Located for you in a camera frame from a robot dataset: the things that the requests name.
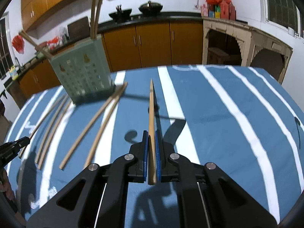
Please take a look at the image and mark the black wok with utensils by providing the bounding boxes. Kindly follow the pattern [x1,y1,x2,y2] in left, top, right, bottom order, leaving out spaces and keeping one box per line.
[109,5,132,23]

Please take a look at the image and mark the red bags and bottles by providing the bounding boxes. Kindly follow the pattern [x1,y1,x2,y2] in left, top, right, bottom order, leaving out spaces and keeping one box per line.
[200,0,237,21]

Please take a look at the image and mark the black lidded wok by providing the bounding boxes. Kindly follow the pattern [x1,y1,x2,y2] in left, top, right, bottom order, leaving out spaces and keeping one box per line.
[139,1,163,17]

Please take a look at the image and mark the wooden chopstick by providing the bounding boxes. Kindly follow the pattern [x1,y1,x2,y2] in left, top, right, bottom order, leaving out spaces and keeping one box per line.
[59,81,128,170]
[19,95,66,158]
[35,95,68,164]
[94,0,103,39]
[37,99,72,170]
[90,0,96,40]
[148,79,157,185]
[19,30,53,59]
[83,82,128,169]

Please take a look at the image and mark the person's left hand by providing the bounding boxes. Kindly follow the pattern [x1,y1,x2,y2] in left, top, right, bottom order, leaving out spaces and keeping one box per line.
[1,169,15,201]

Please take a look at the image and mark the red plastic bag on wall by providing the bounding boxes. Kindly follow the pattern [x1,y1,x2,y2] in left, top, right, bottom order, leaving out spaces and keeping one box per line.
[12,35,25,54]

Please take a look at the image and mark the glass jar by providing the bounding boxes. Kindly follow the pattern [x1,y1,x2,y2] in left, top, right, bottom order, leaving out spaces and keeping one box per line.
[59,27,69,44]

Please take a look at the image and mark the yellow detergent bottle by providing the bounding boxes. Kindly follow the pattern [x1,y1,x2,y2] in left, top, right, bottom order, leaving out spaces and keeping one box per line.
[9,66,19,81]

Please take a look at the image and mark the dark wooden cutting board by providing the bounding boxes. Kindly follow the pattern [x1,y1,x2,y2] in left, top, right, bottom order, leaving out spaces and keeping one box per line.
[67,17,90,40]

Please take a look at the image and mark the blue white striped tablecloth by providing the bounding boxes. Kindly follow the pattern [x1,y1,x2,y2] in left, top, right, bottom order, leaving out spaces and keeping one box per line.
[1,65,303,227]

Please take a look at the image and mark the left window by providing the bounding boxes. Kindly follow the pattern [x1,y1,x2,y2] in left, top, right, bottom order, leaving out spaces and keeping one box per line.
[0,17,13,79]

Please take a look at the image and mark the beige carved side table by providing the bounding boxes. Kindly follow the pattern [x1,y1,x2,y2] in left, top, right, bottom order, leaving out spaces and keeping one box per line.
[202,17,293,83]

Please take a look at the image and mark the lower wooden cabinets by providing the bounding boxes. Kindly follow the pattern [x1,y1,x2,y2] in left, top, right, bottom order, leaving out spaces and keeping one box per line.
[17,20,205,95]

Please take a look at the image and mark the green perforated utensil holder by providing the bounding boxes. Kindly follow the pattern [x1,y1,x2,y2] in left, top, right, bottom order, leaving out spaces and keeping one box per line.
[49,35,115,105]

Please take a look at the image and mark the window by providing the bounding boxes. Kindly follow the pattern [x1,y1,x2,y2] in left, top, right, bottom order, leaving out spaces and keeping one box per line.
[266,0,303,38]
[0,17,13,79]

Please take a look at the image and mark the right window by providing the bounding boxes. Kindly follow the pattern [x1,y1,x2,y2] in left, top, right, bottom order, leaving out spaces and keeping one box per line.
[266,0,303,38]

